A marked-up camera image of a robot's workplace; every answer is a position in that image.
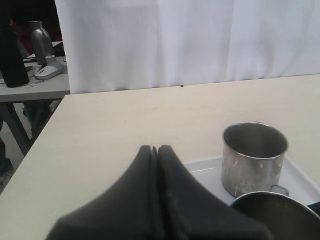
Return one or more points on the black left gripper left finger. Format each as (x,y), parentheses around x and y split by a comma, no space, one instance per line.
(126,211)

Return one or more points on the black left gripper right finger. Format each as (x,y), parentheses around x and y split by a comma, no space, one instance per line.
(191,212)

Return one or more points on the steel mug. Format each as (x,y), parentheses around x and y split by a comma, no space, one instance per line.
(252,158)
(286,218)

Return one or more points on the black object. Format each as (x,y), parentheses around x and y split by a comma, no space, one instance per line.
(12,67)

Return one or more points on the grey metal bottle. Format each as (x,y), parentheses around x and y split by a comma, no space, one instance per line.
(41,42)

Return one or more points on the white plastic tray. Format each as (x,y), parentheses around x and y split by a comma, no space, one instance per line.
(301,188)

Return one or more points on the grey background desk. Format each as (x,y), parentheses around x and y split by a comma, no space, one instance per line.
(36,90)

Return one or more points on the white computer mouse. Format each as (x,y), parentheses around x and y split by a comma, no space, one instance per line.
(49,71)

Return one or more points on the white curtain backdrop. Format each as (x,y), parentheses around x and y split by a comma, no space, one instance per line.
(113,45)

